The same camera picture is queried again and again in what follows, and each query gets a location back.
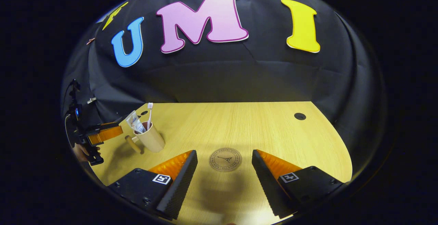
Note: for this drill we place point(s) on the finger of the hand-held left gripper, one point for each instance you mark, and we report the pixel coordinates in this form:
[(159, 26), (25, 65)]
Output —
[(106, 134)]

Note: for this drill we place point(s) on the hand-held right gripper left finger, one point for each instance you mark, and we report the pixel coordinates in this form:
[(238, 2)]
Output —
[(179, 184)]

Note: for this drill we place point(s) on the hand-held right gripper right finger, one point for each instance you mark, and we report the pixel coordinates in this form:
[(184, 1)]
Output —
[(267, 184)]

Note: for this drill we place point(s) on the white toothpaste tube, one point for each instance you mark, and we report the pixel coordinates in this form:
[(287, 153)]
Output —
[(135, 122)]

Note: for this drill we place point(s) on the beige cup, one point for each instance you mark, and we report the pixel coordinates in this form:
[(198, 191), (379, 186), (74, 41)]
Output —
[(152, 139)]

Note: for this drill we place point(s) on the white toothbrush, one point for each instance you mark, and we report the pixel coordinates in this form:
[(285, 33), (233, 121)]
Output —
[(150, 113)]

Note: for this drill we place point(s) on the wooden desktop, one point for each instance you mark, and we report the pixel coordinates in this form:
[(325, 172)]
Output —
[(239, 125)]

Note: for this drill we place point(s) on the silver cloth clip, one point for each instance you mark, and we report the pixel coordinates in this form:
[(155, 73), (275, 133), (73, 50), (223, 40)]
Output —
[(91, 100)]

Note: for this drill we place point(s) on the black round desk grommet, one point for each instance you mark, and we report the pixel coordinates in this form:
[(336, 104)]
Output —
[(300, 116)]

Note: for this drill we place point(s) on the orange cloth clip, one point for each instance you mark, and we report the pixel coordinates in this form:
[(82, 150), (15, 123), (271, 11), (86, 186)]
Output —
[(90, 41)]

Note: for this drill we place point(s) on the black backdrop cloth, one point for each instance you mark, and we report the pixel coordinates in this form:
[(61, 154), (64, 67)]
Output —
[(239, 74)]

